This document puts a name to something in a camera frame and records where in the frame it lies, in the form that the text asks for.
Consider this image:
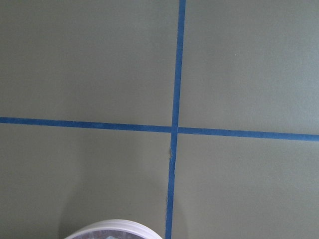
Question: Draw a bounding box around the pink bowl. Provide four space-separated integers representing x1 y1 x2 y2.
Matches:
66 219 161 239

